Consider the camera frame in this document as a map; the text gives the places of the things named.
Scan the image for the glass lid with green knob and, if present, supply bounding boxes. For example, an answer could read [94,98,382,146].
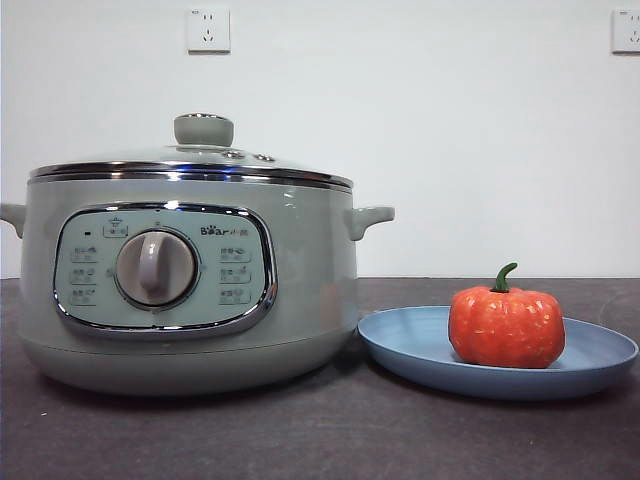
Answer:
[28,113,353,190]

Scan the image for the orange pumpkin with green stem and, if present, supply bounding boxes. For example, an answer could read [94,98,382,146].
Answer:
[447,262,567,370]

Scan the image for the pale green electric steamer pot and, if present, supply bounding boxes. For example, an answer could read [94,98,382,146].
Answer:
[0,174,396,398]

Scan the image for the blue round plate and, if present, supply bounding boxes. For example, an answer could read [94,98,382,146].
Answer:
[357,304,640,401]

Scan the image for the white wall socket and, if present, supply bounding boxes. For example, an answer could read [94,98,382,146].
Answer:
[610,8,640,55]
[187,7,232,55]

